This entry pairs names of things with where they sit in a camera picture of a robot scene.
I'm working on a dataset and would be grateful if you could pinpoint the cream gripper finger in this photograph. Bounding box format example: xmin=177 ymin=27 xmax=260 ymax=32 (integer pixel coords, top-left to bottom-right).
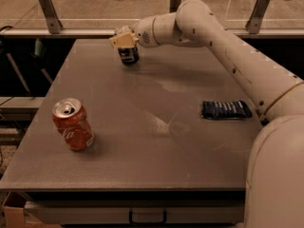
xmin=115 ymin=26 xmax=132 ymax=35

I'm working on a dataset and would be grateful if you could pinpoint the blue pepsi can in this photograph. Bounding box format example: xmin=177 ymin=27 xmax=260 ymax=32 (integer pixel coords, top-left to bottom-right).
xmin=118 ymin=47 xmax=139 ymax=65

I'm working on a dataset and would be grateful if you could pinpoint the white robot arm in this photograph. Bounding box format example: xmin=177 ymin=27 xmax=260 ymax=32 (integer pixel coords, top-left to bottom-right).
xmin=110 ymin=0 xmax=304 ymax=228

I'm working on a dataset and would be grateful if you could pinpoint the red coca-cola can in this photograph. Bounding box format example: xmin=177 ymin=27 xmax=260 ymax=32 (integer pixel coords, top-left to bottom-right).
xmin=52 ymin=98 xmax=94 ymax=151

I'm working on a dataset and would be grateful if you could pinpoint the dark blue rxbar wrapper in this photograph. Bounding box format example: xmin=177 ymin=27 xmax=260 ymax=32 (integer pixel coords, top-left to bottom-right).
xmin=201 ymin=101 xmax=253 ymax=120

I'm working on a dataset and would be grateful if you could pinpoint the cardboard box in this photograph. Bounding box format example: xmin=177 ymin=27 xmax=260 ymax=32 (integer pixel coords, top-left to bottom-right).
xmin=2 ymin=192 xmax=62 ymax=228

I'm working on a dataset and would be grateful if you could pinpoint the middle metal rail bracket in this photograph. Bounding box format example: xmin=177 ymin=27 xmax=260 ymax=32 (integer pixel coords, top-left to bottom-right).
xmin=169 ymin=0 xmax=181 ymax=12

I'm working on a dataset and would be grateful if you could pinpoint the metal rail bracket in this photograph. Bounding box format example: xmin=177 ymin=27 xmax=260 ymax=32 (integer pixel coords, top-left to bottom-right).
xmin=38 ymin=0 xmax=63 ymax=34
xmin=169 ymin=0 xmax=181 ymax=12
xmin=245 ymin=0 xmax=271 ymax=34

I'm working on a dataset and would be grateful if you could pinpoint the horizontal metal rail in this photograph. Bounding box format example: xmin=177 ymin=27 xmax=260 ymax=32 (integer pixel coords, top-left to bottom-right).
xmin=0 ymin=28 xmax=304 ymax=39

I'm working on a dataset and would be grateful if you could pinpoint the left metal rail bracket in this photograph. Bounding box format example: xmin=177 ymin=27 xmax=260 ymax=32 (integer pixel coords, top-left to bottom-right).
xmin=38 ymin=0 xmax=63 ymax=34

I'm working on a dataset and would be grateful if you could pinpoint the right metal rail bracket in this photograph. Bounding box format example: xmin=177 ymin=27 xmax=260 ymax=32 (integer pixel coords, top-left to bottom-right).
xmin=245 ymin=0 xmax=271 ymax=34

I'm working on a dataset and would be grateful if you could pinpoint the grey drawer with handle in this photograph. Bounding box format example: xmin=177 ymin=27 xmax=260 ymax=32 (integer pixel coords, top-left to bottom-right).
xmin=25 ymin=201 xmax=243 ymax=225

